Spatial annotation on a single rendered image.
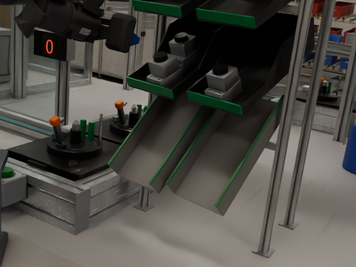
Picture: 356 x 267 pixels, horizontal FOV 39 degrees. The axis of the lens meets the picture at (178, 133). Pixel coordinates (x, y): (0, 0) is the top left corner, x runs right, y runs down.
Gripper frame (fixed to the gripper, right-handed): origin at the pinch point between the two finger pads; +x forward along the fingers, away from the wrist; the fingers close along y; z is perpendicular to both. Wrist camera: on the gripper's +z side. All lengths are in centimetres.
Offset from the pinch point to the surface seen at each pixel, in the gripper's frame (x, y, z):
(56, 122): 12.6, 25.2, -22.3
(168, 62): 12.9, -3.5, -2.2
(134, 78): 12.7, 4.3, -7.3
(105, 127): 42, 38, -25
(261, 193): 65, -6, -30
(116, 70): 403, 415, -16
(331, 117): 141, 11, -4
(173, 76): 15.5, -3.6, -4.7
